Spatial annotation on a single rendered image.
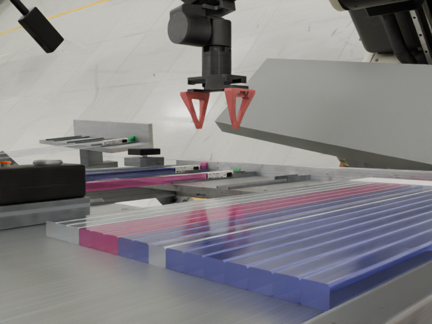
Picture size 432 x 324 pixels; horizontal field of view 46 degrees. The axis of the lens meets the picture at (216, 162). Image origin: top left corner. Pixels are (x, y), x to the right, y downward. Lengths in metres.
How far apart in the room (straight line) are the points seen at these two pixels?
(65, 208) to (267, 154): 1.68
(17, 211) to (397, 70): 0.88
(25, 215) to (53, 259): 0.12
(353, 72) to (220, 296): 0.99
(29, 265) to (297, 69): 1.06
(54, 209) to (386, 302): 0.30
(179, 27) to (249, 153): 1.27
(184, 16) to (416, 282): 0.76
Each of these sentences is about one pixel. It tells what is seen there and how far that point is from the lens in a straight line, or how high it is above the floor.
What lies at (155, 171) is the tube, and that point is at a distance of 0.86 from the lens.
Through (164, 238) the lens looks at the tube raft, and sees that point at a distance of 0.30.
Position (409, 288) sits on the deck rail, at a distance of 0.21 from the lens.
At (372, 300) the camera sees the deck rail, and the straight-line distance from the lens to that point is 0.19.
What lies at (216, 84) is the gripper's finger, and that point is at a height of 0.83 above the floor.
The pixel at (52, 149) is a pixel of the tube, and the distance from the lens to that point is 1.09.
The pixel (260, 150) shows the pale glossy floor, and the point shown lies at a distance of 2.12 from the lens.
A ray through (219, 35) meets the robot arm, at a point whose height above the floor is 0.88.
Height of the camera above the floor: 1.27
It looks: 35 degrees down
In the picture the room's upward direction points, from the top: 38 degrees counter-clockwise
